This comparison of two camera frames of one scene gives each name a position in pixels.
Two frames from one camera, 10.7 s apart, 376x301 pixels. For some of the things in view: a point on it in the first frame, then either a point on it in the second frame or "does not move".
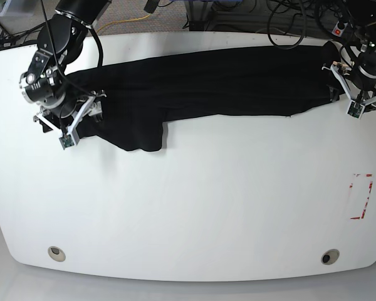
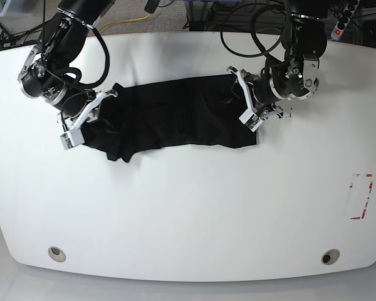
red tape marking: x=351 y=186 does not move
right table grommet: x=330 y=256 does not move
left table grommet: x=56 y=253 does not move
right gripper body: x=368 y=69 -> x=263 y=92
